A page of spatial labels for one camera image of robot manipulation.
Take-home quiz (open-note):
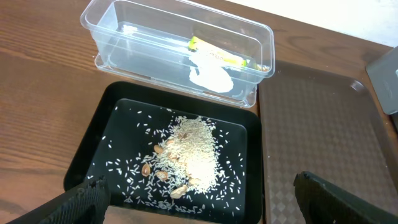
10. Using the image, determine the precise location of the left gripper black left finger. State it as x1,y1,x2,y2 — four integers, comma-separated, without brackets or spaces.
7,175,111,224

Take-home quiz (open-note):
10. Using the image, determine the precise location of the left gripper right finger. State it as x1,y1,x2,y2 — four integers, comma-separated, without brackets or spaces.
294,171,397,224

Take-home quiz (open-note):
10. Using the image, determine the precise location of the leftover rice pile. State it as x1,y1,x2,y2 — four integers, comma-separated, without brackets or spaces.
86,107,246,217

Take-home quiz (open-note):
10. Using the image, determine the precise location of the green orange snack wrapper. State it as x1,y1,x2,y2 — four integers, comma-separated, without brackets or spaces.
188,35,269,72

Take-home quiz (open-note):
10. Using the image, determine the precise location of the black waste tray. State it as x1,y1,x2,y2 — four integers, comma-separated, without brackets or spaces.
63,82,263,223

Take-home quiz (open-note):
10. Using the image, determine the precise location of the grey dishwasher rack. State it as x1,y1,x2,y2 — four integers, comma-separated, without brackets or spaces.
366,47,398,114

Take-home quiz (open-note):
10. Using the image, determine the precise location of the clear plastic waste bin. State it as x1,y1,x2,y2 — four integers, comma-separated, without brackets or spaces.
80,0,275,108

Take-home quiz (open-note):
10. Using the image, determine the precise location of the brown serving tray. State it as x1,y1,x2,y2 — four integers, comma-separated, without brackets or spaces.
259,61,397,223

